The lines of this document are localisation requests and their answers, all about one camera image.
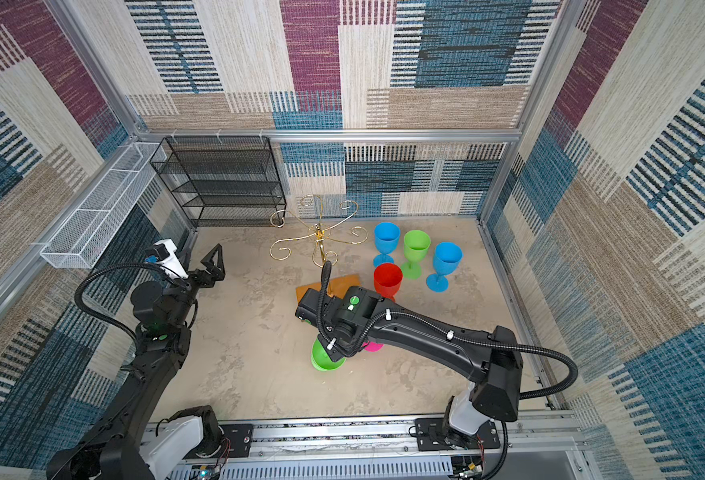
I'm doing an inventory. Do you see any green wine glass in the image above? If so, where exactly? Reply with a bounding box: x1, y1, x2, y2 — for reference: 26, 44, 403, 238
402, 230, 432, 279
310, 339, 346, 372

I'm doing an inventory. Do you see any red wine glass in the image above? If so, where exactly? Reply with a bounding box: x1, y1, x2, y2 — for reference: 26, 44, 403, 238
374, 263, 404, 300

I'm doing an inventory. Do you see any pink wine glass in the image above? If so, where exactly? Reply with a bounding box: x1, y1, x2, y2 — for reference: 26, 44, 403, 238
364, 342, 384, 352

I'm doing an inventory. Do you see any blue wine glass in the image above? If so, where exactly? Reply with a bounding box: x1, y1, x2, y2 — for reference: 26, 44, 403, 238
426, 242, 463, 293
373, 222, 401, 268

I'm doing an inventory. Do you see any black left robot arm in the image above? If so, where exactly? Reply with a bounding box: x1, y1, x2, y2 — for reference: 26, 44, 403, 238
46, 241, 226, 479

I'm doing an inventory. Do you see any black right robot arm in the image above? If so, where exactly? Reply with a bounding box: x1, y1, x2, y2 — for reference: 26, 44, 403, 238
296, 286, 524, 445

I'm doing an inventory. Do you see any black mesh shelf rack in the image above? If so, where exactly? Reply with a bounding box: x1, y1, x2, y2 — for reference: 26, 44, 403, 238
150, 136, 286, 228

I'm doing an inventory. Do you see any wooden rack base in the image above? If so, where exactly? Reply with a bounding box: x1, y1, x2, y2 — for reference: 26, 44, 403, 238
296, 274, 361, 301

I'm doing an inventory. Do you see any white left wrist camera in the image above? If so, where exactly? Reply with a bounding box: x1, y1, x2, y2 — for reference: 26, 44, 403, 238
144, 239, 188, 280

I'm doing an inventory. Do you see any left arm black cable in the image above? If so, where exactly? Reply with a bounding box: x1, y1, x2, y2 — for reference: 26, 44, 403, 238
73, 262, 176, 346

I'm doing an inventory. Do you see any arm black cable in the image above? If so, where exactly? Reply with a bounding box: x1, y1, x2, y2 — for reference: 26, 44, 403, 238
314, 260, 580, 480
73, 262, 176, 346

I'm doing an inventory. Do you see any gold wire glass rack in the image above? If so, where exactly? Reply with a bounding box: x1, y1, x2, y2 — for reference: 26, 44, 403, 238
270, 194, 369, 268

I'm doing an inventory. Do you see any white mesh wall basket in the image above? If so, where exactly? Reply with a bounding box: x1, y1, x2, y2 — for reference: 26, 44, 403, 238
40, 142, 158, 269

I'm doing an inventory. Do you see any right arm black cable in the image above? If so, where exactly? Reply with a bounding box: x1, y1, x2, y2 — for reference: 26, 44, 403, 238
314, 260, 580, 480

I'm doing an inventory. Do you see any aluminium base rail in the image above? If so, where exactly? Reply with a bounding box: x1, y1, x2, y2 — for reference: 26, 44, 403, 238
165, 410, 602, 479

